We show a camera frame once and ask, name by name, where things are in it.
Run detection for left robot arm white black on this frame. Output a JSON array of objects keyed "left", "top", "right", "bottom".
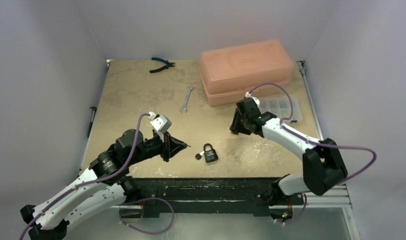
[{"left": 19, "top": 129, "right": 188, "bottom": 240}]

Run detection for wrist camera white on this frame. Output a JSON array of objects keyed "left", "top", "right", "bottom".
[
  {"left": 148, "top": 111, "right": 172, "bottom": 134},
  {"left": 244, "top": 92, "right": 260, "bottom": 108}
]

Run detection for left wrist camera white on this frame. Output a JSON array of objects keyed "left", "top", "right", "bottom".
[{"left": 148, "top": 111, "right": 172, "bottom": 134}]

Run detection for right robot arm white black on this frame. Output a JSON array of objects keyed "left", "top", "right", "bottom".
[{"left": 229, "top": 97, "right": 348, "bottom": 204}]

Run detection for blue handled pliers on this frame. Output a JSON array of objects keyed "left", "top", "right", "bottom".
[{"left": 149, "top": 57, "right": 176, "bottom": 74}]

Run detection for black padlock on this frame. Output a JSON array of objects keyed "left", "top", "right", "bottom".
[{"left": 203, "top": 143, "right": 219, "bottom": 163}]

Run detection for black key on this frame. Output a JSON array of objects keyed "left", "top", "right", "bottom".
[{"left": 194, "top": 151, "right": 204, "bottom": 160}]

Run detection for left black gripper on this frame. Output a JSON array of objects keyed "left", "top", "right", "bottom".
[{"left": 127, "top": 129, "right": 187, "bottom": 165}]

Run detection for pink plastic toolbox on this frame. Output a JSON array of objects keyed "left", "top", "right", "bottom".
[{"left": 199, "top": 39, "right": 294, "bottom": 106}]

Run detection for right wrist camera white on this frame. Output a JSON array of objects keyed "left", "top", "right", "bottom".
[{"left": 244, "top": 92, "right": 260, "bottom": 108}]

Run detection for black mounting base plate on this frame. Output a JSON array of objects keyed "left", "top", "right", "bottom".
[{"left": 107, "top": 177, "right": 318, "bottom": 220}]

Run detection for clear plastic organizer box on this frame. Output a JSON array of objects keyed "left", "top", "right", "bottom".
[{"left": 259, "top": 96, "right": 303, "bottom": 123}]

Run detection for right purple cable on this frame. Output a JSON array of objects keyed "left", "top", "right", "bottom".
[{"left": 247, "top": 82, "right": 378, "bottom": 185}]

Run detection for silver open-end wrench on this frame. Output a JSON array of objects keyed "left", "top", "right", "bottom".
[{"left": 179, "top": 85, "right": 194, "bottom": 113}]

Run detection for aluminium frame rail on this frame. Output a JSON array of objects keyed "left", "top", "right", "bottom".
[{"left": 302, "top": 185, "right": 361, "bottom": 240}]

